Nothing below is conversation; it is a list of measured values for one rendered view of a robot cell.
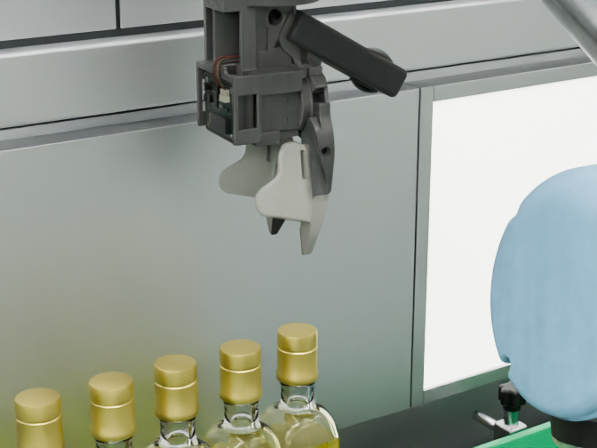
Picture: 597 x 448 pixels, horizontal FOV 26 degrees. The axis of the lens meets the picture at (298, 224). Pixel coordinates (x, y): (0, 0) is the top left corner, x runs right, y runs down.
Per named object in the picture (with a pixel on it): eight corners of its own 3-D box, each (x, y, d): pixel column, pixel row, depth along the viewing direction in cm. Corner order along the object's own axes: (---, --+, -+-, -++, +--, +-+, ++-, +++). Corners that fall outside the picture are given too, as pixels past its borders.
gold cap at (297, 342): (306, 364, 112) (306, 318, 111) (325, 380, 109) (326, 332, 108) (269, 373, 111) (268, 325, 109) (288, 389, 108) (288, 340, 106)
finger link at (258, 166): (208, 224, 108) (216, 124, 104) (272, 214, 111) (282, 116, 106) (223, 243, 106) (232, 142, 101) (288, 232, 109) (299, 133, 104)
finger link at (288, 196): (251, 263, 101) (239, 146, 100) (318, 252, 104) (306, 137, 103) (269, 267, 99) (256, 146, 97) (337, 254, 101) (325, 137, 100)
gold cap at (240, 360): (248, 382, 109) (248, 334, 107) (270, 398, 106) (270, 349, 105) (211, 392, 107) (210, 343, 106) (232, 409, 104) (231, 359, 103)
